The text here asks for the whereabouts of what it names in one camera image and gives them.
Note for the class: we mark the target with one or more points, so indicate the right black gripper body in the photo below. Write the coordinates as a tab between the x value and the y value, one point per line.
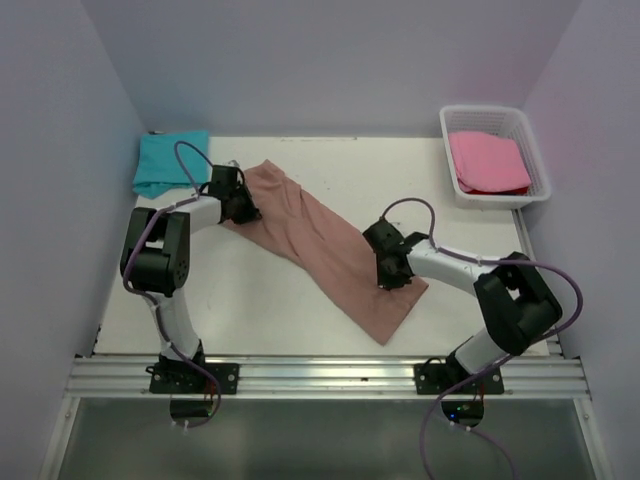
386	279

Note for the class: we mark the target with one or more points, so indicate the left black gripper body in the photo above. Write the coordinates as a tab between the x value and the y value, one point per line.
244	208

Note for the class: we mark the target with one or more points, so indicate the dusty pink printed t-shirt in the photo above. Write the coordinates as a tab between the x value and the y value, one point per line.
298	227

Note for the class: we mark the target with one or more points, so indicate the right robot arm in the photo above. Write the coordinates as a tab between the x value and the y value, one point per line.
516	304

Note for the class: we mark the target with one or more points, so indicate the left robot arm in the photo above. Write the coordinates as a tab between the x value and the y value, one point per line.
155	260

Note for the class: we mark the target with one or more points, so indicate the folded teal t-shirt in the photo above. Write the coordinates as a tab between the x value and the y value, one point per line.
159	170

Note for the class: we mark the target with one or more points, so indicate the folded pink t-shirt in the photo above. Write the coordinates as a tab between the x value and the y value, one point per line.
487	162

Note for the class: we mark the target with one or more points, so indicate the red t-shirt in basket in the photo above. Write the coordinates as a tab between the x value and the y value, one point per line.
511	192

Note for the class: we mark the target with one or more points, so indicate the white plastic basket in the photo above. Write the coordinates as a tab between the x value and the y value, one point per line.
505	123

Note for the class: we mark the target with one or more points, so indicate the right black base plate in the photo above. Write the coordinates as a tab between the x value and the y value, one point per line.
434	378

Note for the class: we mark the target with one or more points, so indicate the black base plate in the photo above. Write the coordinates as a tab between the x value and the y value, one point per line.
185	380
434	378

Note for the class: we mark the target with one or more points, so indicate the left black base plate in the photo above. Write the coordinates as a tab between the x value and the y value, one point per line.
185	380

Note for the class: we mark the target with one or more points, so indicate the aluminium mounting rail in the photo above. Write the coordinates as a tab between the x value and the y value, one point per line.
331	377

